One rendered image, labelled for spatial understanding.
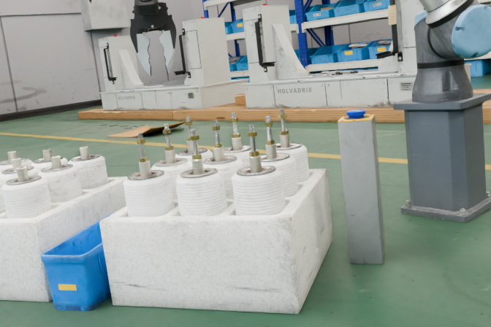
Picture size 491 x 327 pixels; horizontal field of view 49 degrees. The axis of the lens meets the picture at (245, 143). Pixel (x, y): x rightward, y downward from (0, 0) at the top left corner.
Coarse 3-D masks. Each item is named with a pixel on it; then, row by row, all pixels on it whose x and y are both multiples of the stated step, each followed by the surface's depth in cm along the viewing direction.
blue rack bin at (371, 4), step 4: (368, 0) 621; (372, 0) 626; (380, 0) 597; (384, 0) 593; (388, 0) 591; (364, 4) 613; (368, 4) 609; (372, 4) 606; (376, 4) 602; (380, 4) 599; (384, 4) 596; (388, 4) 593; (368, 8) 610; (372, 8) 607; (376, 8) 604; (380, 8) 600; (384, 8) 597
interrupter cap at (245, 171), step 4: (244, 168) 106; (248, 168) 105; (264, 168) 104; (268, 168) 104; (272, 168) 103; (236, 172) 103; (240, 172) 103; (244, 172) 102; (248, 172) 103; (256, 172) 101; (260, 172) 101; (264, 172) 100; (268, 172) 100; (248, 176) 100
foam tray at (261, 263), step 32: (320, 192) 122; (128, 224) 106; (160, 224) 103; (192, 224) 101; (224, 224) 99; (256, 224) 97; (288, 224) 95; (320, 224) 120; (128, 256) 107; (160, 256) 105; (192, 256) 102; (224, 256) 100; (256, 256) 98; (288, 256) 96; (320, 256) 118; (128, 288) 108; (160, 288) 106; (192, 288) 104; (224, 288) 102; (256, 288) 99; (288, 288) 97
